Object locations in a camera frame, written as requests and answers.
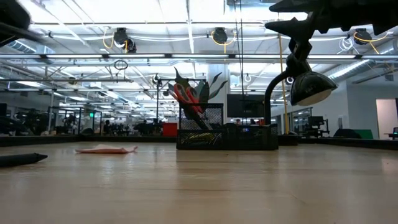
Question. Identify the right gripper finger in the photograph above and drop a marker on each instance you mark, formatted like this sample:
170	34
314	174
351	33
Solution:
298	28
295	7

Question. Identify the black mesh desk organizer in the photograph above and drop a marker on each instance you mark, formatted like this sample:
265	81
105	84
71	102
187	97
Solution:
227	140

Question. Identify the yellow-green eraser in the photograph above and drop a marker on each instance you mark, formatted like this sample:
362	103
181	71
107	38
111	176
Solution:
199	138

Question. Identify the pink sticky note pad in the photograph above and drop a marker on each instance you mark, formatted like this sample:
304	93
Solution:
105	150

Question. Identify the black pen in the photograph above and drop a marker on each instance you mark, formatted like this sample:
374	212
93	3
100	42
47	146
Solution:
21	159

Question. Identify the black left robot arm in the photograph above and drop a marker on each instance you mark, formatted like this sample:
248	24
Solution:
12	12

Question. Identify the black gooseneck desk lamp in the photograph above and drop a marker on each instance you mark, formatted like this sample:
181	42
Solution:
311	87

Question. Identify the black monitor screen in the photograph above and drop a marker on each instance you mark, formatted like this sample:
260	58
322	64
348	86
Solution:
245	105

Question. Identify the black equipment cart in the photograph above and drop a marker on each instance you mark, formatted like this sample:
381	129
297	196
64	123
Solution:
315	123

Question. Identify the green leafy plant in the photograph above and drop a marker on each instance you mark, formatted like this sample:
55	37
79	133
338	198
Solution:
214	88

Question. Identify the black dome cover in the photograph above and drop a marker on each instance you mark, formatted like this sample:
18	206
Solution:
345	134

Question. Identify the green panel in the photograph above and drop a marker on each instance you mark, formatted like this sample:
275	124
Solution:
365	134

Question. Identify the red cabinet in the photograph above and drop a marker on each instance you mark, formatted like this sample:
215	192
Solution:
169	129

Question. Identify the long ceiling light bar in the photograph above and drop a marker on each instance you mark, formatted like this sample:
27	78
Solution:
136	56

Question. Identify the person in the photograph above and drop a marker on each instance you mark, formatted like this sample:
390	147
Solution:
107	128

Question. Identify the silver ventilation duct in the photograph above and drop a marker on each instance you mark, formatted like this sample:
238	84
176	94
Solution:
348	70

